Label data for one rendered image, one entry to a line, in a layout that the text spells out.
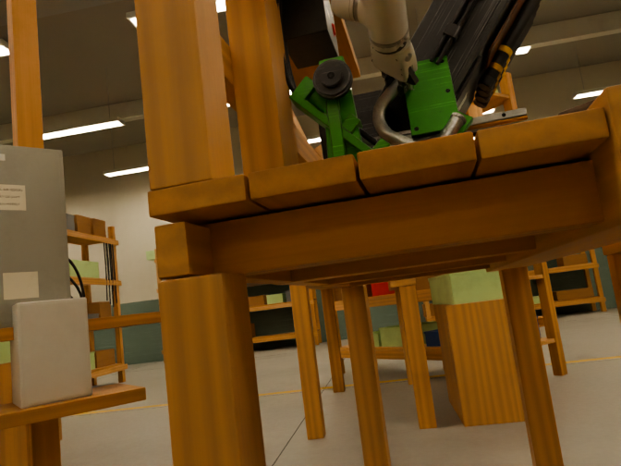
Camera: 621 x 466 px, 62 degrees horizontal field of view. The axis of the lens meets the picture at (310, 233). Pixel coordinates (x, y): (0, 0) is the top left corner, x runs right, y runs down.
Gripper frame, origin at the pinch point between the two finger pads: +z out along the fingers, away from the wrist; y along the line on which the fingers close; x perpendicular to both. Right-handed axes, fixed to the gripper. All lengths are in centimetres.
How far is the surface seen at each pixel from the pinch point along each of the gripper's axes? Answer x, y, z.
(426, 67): -9.0, -1.7, 2.7
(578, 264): -320, -39, 838
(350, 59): -18, 38, 33
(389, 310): -58, 174, 879
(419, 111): 1.9, -8.0, 2.8
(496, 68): -29.6, -8.9, 20.7
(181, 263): 62, -20, -47
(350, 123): 23.3, -10.3, -21.6
